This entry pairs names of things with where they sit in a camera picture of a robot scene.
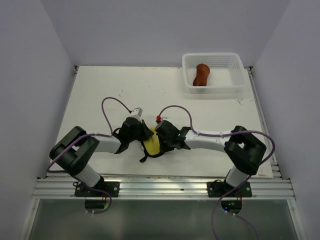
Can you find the aluminium right side rail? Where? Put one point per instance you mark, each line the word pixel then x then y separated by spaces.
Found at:
pixel 273 160

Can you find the brown microfiber towel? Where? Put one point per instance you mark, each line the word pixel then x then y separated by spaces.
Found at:
pixel 202 74

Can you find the white perforated plastic basket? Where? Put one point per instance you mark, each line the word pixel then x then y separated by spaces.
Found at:
pixel 227 73

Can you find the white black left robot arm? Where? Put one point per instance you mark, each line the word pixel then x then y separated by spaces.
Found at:
pixel 73 152

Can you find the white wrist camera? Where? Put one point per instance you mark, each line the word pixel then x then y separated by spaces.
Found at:
pixel 136 113
pixel 160 118

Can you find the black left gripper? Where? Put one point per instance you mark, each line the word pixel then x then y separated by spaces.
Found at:
pixel 146 132

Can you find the yellow microfiber towel black trim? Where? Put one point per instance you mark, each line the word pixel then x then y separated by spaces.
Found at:
pixel 151 147

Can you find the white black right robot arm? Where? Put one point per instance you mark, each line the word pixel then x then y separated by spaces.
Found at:
pixel 244 149

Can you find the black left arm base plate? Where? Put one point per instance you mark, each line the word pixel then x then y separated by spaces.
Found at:
pixel 111 187

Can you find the aluminium table edge rail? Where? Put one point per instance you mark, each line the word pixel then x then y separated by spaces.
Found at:
pixel 162 188

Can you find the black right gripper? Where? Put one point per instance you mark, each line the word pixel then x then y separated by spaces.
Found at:
pixel 164 148

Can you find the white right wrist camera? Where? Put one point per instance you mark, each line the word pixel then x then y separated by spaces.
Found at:
pixel 160 118

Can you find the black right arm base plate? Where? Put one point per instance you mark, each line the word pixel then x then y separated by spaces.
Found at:
pixel 217 188

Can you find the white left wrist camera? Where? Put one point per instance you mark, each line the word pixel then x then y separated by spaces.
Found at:
pixel 136 113

